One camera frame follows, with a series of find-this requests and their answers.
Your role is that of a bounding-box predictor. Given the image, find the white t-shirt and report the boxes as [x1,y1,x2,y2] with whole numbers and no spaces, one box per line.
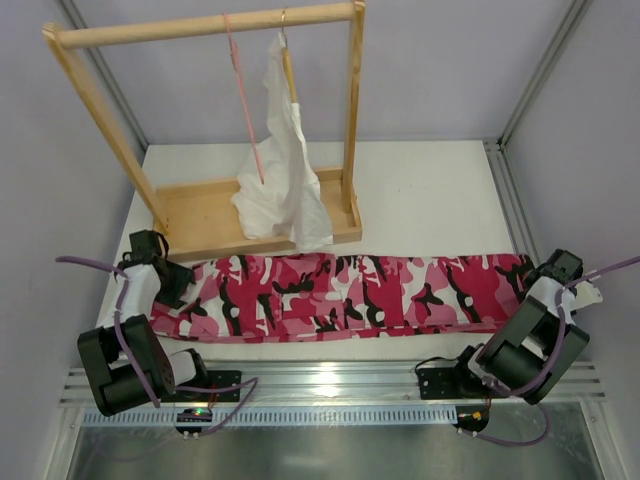
[231,33,333,252]

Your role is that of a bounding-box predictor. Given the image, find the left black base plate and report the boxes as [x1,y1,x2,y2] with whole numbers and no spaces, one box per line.
[207,370,242,404]

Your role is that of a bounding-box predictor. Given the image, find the aluminium mounting rail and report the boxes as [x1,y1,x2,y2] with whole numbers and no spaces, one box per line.
[57,360,607,408]

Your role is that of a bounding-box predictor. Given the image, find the pink camouflage trousers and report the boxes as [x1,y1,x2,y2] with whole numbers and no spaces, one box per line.
[150,253,534,344]

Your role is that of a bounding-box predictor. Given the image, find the slotted cable duct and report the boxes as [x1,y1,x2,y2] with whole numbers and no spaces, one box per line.
[82,405,458,428]

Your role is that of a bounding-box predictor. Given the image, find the pink wire hanger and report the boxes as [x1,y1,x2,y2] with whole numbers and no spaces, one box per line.
[222,13,265,183]

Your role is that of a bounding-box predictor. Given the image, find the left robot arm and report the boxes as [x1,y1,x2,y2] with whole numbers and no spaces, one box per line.
[68,230,208,417]

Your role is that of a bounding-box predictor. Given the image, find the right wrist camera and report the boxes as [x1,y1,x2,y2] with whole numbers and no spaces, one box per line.
[572,281,603,311]

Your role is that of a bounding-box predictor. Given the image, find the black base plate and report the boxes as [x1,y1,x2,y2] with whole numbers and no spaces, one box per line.
[417,367,502,400]
[207,370,242,404]

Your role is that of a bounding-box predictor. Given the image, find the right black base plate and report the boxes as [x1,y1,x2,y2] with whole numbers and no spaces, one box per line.
[417,367,502,400]

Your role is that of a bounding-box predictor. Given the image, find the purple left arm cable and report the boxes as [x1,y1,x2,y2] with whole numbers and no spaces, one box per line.
[54,255,260,436]

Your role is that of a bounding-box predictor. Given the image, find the wooden hanger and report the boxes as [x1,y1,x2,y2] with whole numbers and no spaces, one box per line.
[280,7,298,103]

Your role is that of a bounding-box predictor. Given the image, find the wooden clothes rack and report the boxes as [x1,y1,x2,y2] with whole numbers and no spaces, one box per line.
[42,1,366,261]

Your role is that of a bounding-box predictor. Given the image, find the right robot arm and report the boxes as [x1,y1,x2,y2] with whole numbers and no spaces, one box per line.
[452,249,590,405]

